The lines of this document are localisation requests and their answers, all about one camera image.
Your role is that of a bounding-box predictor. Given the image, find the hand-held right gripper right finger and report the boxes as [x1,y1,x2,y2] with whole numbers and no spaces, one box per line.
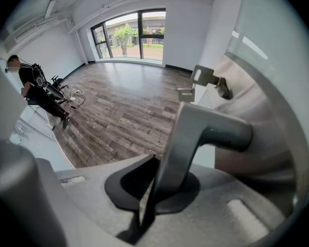
[117,163,298,247]

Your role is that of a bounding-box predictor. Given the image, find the ceiling light fixture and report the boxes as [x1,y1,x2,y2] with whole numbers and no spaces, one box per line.
[44,0,58,20]

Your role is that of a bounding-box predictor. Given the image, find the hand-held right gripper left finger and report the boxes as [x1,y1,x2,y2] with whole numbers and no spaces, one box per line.
[35,153,161,247]

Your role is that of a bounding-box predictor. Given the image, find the metal door handle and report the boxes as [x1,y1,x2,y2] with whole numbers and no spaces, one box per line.
[154,54,308,203]

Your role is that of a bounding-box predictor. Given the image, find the green tree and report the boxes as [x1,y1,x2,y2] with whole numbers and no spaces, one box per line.
[114,23,138,57]

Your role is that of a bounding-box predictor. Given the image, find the frosted glass door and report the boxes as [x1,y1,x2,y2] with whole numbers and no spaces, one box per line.
[195,0,309,216]

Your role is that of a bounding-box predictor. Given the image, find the white ceiling pipes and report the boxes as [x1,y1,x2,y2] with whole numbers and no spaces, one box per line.
[4,15,75,43]

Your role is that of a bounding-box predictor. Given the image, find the thin black cable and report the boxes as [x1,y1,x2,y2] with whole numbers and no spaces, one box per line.
[72,96,86,110]

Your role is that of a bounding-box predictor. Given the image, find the white extension lead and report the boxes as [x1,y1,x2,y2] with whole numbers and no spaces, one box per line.
[69,89,84,102]

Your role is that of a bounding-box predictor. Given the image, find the curved black framed window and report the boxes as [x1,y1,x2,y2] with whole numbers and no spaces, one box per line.
[90,8,167,61]

